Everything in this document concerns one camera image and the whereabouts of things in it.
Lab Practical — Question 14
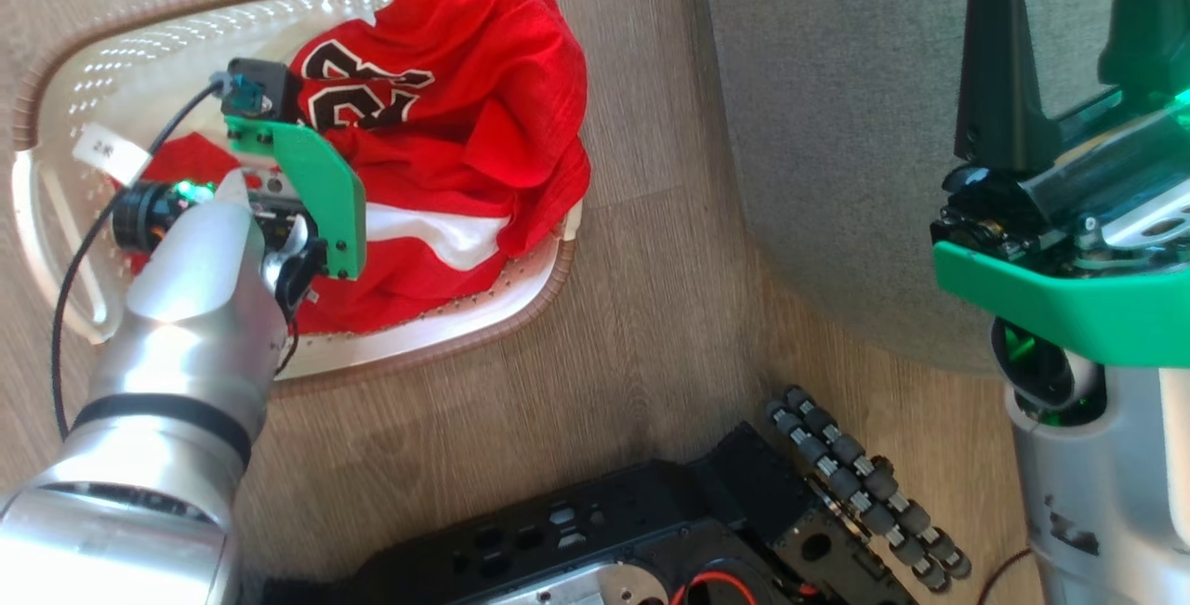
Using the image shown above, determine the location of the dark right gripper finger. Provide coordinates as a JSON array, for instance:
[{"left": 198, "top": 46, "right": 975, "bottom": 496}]
[
  {"left": 1098, "top": 0, "right": 1190, "bottom": 97},
  {"left": 954, "top": 0, "right": 1063, "bottom": 176}
]

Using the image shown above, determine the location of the grey sofa seat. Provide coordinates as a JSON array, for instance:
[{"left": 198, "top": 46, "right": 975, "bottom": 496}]
[{"left": 697, "top": 0, "right": 1190, "bottom": 375}]

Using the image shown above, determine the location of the thin dark right arm cable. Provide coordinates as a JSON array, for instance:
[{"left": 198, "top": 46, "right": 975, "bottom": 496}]
[{"left": 974, "top": 546, "right": 1035, "bottom": 605}]

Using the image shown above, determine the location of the white paper label tag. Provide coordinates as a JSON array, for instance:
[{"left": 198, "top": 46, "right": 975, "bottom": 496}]
[{"left": 73, "top": 122, "right": 152, "bottom": 187}]

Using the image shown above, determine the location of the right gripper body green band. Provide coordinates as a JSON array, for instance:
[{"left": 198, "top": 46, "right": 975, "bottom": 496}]
[{"left": 932, "top": 87, "right": 1190, "bottom": 370}]

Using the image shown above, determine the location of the white laundry basket brown rim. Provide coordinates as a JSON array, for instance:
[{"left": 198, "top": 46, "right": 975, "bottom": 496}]
[{"left": 11, "top": 0, "right": 584, "bottom": 399}]

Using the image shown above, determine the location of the red cable in base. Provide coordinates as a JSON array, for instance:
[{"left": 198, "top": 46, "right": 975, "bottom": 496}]
[{"left": 669, "top": 571, "right": 759, "bottom": 605}]

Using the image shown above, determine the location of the red sports jersey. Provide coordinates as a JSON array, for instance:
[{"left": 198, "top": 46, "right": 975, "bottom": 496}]
[{"left": 119, "top": 0, "right": 593, "bottom": 335}]

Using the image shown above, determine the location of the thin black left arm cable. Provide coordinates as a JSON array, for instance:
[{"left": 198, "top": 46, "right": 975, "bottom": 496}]
[{"left": 51, "top": 75, "right": 227, "bottom": 441}]

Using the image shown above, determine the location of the left gripper body green plate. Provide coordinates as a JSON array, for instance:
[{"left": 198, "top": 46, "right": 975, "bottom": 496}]
[{"left": 223, "top": 115, "right": 367, "bottom": 282}]

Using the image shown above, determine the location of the black omni wheel with rollers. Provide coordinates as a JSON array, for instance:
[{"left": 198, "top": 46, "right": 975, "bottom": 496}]
[{"left": 765, "top": 386, "right": 973, "bottom": 594}]

